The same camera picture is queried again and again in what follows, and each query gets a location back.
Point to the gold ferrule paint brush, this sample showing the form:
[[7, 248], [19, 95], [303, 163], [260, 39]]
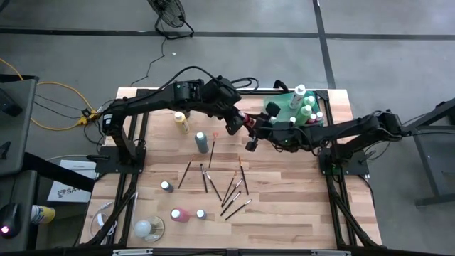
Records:
[[185, 173]]

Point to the pink paint bottle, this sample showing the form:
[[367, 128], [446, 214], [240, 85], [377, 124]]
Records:
[[180, 215]]

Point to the grey side table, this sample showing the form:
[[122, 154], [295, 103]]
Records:
[[21, 135]]

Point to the teal plastic bin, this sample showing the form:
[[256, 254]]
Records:
[[286, 110]]

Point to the black floor fan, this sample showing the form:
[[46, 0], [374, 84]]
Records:
[[167, 12]]

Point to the yellow white can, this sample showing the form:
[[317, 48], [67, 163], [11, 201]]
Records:
[[43, 214]]

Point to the orange fan paint brush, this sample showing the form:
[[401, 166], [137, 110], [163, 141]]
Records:
[[212, 151]]

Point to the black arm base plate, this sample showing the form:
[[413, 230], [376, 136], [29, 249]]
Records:
[[110, 165], [355, 169]]

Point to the white round bulb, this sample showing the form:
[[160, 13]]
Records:
[[142, 228]]

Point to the black computer mouse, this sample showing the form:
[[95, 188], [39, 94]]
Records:
[[10, 218]]

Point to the black diagonal bar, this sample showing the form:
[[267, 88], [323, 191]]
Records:
[[60, 174]]

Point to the white printed paper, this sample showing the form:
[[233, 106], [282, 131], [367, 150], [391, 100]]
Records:
[[71, 192]]

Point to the white paint bottle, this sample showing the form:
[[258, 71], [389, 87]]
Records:
[[296, 97]]

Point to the black desk device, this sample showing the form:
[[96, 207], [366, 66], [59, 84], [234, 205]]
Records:
[[7, 103]]

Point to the black aluminium rig frame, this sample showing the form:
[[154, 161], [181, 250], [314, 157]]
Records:
[[341, 199]]

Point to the black metal stand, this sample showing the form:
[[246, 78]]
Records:
[[430, 170]]

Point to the small pink black striped bottle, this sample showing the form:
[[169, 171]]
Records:
[[319, 116]]

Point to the small purple black striped bottle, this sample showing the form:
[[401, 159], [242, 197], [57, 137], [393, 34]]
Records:
[[201, 214]]

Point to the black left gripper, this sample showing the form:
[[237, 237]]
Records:
[[227, 97]]

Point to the small red black striped bottle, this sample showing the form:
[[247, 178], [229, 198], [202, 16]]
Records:
[[249, 121]]

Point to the yellow paint bottle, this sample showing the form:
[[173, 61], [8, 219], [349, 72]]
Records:
[[182, 123]]

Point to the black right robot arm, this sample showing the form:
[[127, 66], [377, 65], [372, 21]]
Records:
[[348, 129]]

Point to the black paint brush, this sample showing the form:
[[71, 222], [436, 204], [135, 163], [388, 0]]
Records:
[[230, 204], [204, 177], [244, 176], [236, 187], [238, 209], [229, 188], [213, 186]]

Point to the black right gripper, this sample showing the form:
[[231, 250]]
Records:
[[277, 137]]

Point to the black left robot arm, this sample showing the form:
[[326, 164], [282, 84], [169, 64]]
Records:
[[142, 103]]

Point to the dark green paint bottle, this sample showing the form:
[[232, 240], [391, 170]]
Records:
[[202, 143]]

